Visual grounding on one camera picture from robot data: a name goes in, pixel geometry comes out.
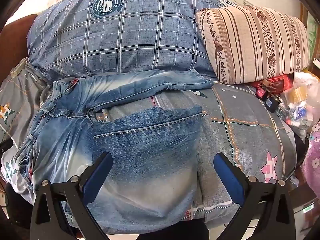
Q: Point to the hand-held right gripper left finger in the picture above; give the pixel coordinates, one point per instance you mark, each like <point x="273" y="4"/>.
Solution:
<point x="98" y="177"/>

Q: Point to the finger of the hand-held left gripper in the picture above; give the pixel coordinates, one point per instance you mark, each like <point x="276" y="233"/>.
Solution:
<point x="5" y="145"/>

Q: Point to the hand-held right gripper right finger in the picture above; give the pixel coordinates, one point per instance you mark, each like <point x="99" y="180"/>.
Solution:
<point x="228" y="177"/>

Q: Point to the blue denim pants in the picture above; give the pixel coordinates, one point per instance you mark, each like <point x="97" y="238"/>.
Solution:
<point x="150" y="142"/>

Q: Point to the grey patterned bed sheet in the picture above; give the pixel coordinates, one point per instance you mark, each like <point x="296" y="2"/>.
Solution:
<point x="250" y="135"/>

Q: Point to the white box green mark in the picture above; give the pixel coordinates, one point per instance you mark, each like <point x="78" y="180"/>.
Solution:
<point x="303" y="217"/>

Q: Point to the small blue black device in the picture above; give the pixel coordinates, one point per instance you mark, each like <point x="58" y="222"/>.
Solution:
<point x="271" y="103"/>

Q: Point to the pink floral cloth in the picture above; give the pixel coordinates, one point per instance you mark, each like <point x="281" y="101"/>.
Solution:
<point x="313" y="160"/>

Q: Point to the small red black device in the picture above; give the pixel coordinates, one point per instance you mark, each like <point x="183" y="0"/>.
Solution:
<point x="261" y="92"/>

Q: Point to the red plastic bag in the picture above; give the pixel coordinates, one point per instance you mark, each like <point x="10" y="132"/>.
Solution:
<point x="277" y="82"/>

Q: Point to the brown headboard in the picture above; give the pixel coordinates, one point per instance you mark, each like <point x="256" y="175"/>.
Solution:
<point x="17" y="35"/>

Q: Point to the striped floral pillow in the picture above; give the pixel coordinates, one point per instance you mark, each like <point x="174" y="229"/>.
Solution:
<point x="250" y="45"/>

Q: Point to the wooden window frame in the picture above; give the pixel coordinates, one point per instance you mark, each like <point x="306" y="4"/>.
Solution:
<point x="312" y="32"/>

